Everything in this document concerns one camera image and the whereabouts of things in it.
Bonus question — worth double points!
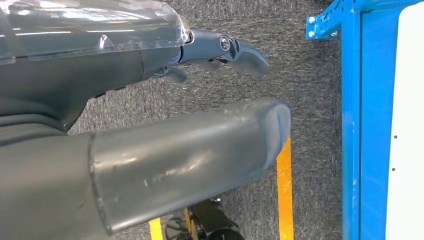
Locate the blue metal shelf rack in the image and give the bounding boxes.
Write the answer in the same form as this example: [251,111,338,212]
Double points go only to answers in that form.
[305,0,424,240]

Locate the yellow floor tape square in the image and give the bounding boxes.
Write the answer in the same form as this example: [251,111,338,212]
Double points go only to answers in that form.
[148,136,295,240]

